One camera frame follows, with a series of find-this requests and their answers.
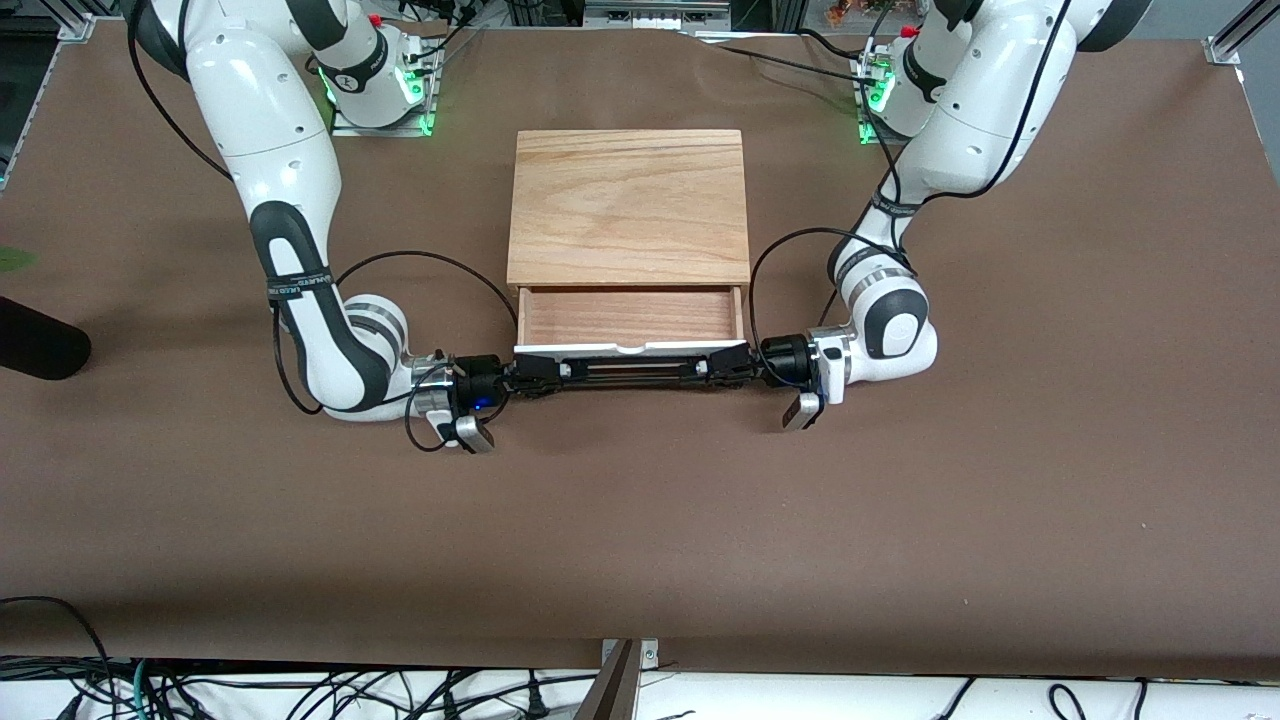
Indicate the wooden drawer cabinet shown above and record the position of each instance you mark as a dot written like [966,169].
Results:
[630,200]

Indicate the black cylinder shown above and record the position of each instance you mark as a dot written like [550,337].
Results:
[40,345]

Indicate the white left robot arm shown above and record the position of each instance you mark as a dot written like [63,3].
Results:
[900,330]

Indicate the brown table cover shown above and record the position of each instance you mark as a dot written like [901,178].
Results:
[640,480]

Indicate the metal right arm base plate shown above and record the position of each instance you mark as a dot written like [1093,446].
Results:
[420,125]

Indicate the grey metal bar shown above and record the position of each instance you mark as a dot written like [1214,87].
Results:
[612,690]

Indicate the small metal bracket plate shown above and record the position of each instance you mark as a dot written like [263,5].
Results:
[650,652]

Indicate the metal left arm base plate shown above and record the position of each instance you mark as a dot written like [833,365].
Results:
[868,135]

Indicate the grey electronics box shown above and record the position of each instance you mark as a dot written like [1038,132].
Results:
[655,12]

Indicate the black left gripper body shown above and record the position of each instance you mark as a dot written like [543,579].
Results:
[783,359]

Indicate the orange colourful objects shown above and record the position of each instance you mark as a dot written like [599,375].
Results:
[855,10]

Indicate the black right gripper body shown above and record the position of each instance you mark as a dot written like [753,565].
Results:
[482,377]

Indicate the aluminium frame profile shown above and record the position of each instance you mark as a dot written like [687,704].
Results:
[1235,40]
[75,27]

